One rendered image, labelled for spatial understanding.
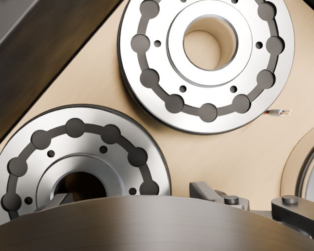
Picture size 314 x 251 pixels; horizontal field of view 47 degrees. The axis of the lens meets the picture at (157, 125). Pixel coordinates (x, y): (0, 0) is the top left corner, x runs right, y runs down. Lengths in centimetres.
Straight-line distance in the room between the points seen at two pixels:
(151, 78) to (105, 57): 4
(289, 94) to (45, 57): 16
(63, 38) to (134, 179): 9
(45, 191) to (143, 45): 10
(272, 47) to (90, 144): 12
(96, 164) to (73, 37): 7
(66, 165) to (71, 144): 1
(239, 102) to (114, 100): 8
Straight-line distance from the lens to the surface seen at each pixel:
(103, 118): 20
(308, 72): 26
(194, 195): 16
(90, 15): 21
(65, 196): 16
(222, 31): 22
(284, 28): 22
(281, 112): 21
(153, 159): 20
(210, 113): 21
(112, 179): 20
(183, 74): 20
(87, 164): 20
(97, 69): 24
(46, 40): 18
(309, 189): 23
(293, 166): 25
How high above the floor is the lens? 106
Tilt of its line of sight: 85 degrees down
